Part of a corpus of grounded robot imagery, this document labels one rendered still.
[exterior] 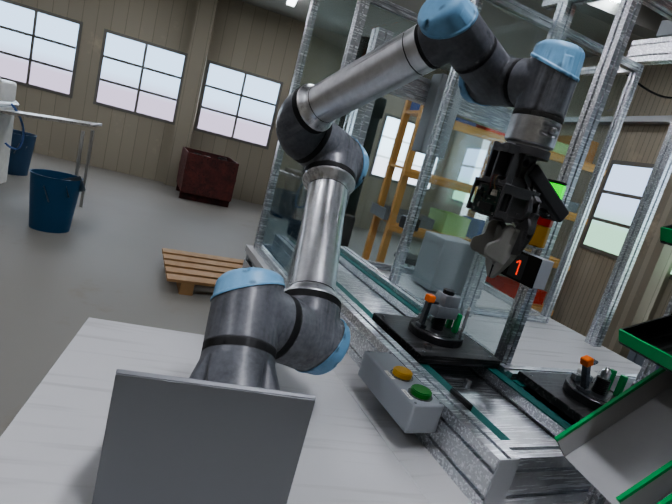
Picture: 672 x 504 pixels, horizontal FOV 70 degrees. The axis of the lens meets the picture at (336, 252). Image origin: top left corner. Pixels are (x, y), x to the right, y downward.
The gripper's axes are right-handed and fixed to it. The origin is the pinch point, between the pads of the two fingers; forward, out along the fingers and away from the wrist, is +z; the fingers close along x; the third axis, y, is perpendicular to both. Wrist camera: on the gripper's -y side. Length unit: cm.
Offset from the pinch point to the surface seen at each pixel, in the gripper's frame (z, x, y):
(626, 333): 2.5, 16.4, -12.0
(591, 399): 24.4, -1.9, -39.3
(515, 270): 4.0, -24.0, -29.1
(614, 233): -4, -300, -438
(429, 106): -37, -106, -44
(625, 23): -54, -22, -34
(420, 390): 26.1, -6.0, 2.2
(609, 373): 19.1, -4.1, -45.2
